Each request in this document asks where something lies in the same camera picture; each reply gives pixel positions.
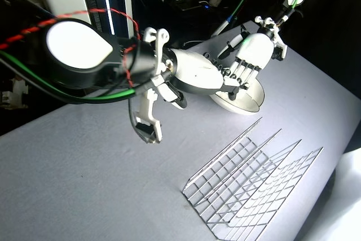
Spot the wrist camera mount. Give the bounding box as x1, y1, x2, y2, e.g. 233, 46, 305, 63
134, 88, 164, 144
271, 33, 289, 62

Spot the red-black twisted cable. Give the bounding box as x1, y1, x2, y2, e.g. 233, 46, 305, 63
0, 8, 141, 88

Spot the white cable plug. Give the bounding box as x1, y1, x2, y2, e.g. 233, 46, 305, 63
210, 16, 237, 38

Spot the black device with blue light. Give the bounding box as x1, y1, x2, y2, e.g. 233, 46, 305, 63
182, 1, 217, 13

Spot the white printed machine part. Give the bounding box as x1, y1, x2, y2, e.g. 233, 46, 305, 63
0, 76, 29, 109

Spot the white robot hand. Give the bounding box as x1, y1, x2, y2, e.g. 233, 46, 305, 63
152, 48, 250, 109
218, 30, 275, 90

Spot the grey table cloth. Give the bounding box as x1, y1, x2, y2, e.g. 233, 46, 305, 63
0, 20, 361, 241

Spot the silver wire dish rack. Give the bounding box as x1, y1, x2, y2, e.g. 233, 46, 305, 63
182, 116, 324, 240

